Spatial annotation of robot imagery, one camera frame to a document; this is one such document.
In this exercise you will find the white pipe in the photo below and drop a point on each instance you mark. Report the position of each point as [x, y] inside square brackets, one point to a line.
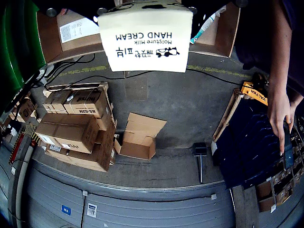
[20, 185]

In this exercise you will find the flat white carton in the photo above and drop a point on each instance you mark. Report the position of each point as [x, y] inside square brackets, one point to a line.
[78, 28]

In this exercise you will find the person in purple shirt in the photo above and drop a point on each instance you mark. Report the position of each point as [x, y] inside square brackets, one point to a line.
[256, 35]

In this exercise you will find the open brown cardboard box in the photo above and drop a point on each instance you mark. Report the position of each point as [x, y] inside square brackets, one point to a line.
[225, 31]
[50, 42]

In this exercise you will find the cardboard box with BS-52M print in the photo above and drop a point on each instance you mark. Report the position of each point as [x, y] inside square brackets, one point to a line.
[88, 102]

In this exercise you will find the cardboard box with Hiper print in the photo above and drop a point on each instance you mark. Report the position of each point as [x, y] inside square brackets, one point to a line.
[69, 133]

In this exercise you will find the large brown cardboard box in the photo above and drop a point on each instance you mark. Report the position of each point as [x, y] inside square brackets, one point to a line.
[104, 152]

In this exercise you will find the bare person forearm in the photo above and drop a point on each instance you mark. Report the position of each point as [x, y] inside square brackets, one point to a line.
[282, 59]

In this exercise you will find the small blue sign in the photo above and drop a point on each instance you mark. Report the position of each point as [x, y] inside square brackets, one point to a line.
[66, 210]

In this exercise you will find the stack of dark blue bins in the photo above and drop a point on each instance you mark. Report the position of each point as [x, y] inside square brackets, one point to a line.
[249, 147]

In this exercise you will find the bare person hand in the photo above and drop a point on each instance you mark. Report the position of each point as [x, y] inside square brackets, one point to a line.
[280, 114]

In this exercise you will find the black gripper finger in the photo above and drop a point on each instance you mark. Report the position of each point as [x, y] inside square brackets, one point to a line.
[213, 3]
[90, 4]

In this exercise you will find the green metal shelf stand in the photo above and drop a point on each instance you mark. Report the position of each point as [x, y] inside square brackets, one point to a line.
[14, 47]

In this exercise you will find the light wooden slat frame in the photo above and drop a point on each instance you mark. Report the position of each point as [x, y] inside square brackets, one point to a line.
[78, 86]

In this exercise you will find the orange part with Valter print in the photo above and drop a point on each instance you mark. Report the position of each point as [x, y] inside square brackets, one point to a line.
[254, 93]

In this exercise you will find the white and teal bottle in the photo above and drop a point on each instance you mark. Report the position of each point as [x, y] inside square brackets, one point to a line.
[204, 26]

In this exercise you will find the white printed notice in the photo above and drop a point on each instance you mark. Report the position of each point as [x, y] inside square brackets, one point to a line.
[91, 210]

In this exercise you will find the cardboard box with round logo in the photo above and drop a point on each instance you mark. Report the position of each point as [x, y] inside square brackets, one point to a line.
[26, 110]

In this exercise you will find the small plain cardboard box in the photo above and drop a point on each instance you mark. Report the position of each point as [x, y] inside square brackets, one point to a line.
[55, 101]

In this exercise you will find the open flat cardboard mailer box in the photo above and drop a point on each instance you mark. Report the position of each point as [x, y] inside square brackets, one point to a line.
[137, 149]

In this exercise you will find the rack of small cardboard bins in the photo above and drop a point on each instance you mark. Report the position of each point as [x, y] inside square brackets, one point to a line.
[282, 194]

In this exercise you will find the upright wooden pallet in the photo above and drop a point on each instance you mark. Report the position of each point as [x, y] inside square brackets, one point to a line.
[228, 114]

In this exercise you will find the cow print hand cream box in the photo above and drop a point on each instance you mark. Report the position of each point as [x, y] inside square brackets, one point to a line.
[147, 23]

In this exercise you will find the red bar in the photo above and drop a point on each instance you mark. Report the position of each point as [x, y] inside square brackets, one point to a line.
[16, 148]

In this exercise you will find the small white junction box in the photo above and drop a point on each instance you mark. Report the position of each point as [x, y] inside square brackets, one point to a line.
[213, 196]
[85, 193]

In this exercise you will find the black yellow striped bumper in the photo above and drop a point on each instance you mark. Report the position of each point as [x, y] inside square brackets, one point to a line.
[30, 131]

